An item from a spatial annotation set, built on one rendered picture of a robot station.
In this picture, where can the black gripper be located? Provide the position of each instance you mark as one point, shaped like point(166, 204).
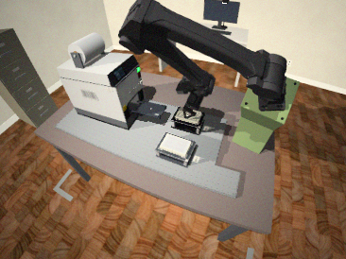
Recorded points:
point(188, 104)

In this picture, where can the white multi-well plate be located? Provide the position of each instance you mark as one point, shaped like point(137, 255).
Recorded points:
point(175, 145)

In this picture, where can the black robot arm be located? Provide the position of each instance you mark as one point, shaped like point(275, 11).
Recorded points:
point(168, 25)

